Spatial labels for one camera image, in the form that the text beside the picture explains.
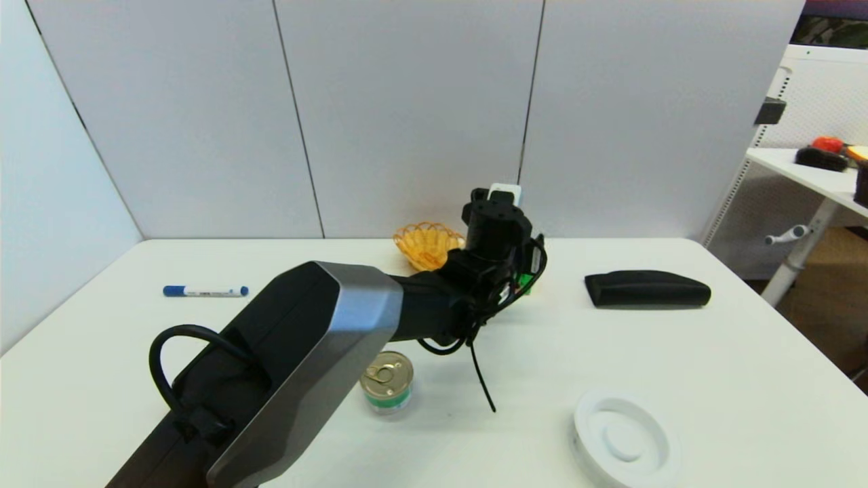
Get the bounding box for black cable tie tail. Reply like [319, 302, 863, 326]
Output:
[468, 335, 497, 413]

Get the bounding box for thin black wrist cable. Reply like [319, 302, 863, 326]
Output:
[416, 232, 547, 357]

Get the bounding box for grey desk crank handle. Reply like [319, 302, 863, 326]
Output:
[764, 226, 810, 246]

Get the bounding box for white desk leg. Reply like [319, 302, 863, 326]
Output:
[761, 198, 839, 307]

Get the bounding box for black oblong object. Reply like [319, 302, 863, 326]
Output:
[795, 146, 849, 172]

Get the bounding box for yellow wicker basket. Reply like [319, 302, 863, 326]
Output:
[393, 222, 467, 272]

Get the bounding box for black glasses case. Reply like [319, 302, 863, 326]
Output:
[585, 270, 712, 309]

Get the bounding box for white side desk top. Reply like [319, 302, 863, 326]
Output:
[746, 148, 868, 219]

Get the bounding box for tin can with pull ring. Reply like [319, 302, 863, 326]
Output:
[359, 350, 414, 415]

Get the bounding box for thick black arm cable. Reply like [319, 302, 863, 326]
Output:
[149, 325, 262, 434]

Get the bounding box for blue capped white marker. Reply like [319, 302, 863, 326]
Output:
[163, 285, 250, 298]

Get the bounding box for white perforated panel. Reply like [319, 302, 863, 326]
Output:
[700, 44, 868, 280]

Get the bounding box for black partition clamp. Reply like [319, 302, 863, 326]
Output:
[755, 97, 787, 125]

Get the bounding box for white round dish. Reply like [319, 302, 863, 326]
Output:
[572, 388, 682, 488]

